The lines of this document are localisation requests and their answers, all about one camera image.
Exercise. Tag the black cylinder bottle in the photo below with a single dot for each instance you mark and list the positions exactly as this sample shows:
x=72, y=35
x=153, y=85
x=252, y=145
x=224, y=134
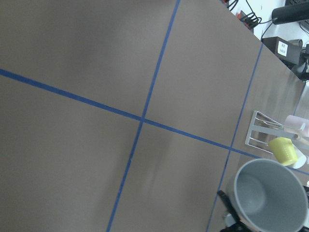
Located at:
x=290, y=13

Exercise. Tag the grey ikea cup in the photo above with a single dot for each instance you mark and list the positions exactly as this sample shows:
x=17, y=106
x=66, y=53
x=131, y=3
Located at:
x=269, y=196

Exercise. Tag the yellow ikea cup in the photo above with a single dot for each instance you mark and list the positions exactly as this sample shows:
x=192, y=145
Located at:
x=283, y=150

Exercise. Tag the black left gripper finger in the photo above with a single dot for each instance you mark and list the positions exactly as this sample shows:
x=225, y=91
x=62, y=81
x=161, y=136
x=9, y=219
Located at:
x=231, y=218

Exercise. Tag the white ikea cup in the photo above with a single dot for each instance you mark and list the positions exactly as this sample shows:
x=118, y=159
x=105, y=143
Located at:
x=302, y=159

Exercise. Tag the black box with label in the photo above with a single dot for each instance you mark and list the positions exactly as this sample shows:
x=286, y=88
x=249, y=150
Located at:
x=285, y=51

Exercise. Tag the white wire cup rack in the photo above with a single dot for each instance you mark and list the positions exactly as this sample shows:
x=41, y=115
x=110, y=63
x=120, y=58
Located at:
x=262, y=129

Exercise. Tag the pink ikea cup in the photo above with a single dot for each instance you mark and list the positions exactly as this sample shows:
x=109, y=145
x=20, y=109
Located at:
x=296, y=125

